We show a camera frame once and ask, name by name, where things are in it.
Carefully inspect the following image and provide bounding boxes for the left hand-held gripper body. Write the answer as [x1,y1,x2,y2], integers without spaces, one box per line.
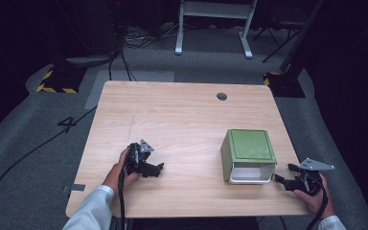
[125,138,155,175]

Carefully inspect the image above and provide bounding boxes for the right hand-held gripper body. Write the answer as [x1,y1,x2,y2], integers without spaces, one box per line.
[294,157,336,196]

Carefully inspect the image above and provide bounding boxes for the green and white box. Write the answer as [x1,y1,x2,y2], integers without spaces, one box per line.
[219,128,278,186]

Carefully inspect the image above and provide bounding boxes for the person's right hand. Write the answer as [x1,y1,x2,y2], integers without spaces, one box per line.
[292,173,336,220]

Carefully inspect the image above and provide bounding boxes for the person's left hand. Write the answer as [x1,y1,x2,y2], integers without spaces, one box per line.
[102,148,140,196]

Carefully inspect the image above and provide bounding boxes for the grey tape strip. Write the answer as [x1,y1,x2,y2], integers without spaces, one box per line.
[61,183,87,195]

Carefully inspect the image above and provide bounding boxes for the black yellow striped stand base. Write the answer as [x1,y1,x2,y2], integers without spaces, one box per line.
[35,64,87,95]

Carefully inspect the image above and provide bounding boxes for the grey metal stand pole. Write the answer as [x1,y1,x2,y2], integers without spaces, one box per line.
[279,0,326,73]

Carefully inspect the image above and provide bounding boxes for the black tripod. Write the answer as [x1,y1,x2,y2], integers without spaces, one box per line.
[252,12,303,64]

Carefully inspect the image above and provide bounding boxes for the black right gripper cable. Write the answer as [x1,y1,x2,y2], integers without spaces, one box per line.
[306,176,331,230]

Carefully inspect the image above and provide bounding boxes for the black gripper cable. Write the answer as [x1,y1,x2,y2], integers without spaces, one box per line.
[306,176,331,230]
[117,149,127,230]

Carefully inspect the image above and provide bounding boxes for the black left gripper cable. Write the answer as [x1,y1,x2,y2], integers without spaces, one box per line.
[117,149,127,230]

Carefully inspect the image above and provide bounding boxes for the bundle of black floor cables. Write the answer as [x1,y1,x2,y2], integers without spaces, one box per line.
[107,25,186,82]

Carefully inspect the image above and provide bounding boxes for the long black floor cable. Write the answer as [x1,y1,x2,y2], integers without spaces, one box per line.
[0,105,98,224]

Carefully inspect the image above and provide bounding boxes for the white metal desk frame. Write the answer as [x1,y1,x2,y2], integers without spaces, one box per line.
[174,0,259,60]

